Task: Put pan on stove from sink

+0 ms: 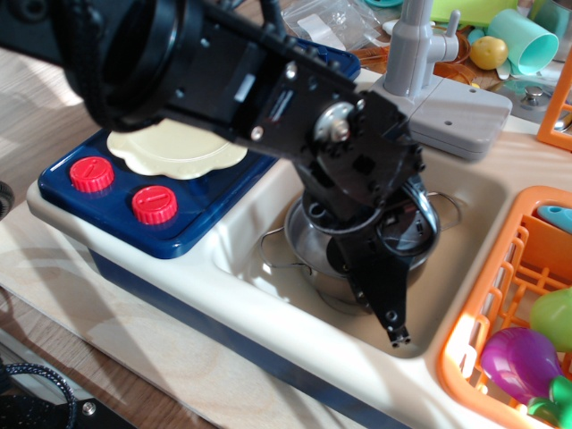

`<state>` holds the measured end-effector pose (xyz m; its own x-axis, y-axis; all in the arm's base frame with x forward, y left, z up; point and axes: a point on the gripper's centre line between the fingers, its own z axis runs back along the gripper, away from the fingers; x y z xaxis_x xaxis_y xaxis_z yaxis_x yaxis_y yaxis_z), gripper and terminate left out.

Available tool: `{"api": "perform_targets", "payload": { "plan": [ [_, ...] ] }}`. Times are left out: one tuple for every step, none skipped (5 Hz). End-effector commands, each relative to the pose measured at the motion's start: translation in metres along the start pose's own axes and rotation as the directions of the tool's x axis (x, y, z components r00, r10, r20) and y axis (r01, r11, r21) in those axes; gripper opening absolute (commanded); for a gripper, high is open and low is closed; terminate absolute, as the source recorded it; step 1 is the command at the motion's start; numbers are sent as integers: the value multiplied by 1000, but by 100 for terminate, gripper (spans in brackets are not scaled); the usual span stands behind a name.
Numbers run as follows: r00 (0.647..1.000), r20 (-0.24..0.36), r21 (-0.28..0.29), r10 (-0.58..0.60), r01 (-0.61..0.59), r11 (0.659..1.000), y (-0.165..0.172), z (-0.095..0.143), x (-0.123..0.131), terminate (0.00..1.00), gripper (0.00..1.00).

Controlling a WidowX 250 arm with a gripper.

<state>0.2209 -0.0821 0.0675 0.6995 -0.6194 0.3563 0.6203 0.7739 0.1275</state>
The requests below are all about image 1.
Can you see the green toy pear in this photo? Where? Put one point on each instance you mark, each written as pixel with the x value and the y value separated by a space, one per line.
pixel 550 315

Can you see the yellow toy potato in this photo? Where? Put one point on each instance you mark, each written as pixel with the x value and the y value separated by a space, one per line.
pixel 488 53

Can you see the steel pot lid knob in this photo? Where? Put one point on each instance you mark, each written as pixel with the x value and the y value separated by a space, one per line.
pixel 534 98

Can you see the left red stove knob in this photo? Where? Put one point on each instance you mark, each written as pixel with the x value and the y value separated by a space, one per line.
pixel 91 174

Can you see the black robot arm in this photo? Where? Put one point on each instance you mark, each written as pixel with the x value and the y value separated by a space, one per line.
pixel 136 63

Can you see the cream toy sink unit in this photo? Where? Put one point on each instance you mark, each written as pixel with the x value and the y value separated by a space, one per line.
pixel 271 321

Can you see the purple toy eggplant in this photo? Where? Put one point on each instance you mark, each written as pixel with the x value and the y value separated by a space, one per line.
pixel 522 362

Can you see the grey toy faucet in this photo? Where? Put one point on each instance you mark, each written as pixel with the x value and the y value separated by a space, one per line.
pixel 445 114

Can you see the orange dish rack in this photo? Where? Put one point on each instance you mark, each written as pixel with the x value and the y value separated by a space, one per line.
pixel 529 258

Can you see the teal plastic cup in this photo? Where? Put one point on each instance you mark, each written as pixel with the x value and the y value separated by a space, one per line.
pixel 531 47

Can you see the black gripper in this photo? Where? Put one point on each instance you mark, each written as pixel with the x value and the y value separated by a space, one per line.
pixel 378 248

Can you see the orange plastic crate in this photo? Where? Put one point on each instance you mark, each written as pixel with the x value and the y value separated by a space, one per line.
pixel 547 132

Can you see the right red stove knob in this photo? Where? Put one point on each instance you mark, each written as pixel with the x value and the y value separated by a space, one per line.
pixel 154 205

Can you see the blue toy stove top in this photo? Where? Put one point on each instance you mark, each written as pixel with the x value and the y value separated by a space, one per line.
pixel 203 201

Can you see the clear plastic bag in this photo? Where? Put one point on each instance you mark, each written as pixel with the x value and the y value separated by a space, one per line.
pixel 344 25

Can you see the cream scalloped plate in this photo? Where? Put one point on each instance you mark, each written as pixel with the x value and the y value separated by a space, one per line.
pixel 175 150

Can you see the red stove knob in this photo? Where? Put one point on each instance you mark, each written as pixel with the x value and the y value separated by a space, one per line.
pixel 154 205
pixel 91 174

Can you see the teal utensil in rack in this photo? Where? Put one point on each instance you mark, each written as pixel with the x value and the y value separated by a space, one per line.
pixel 558 216

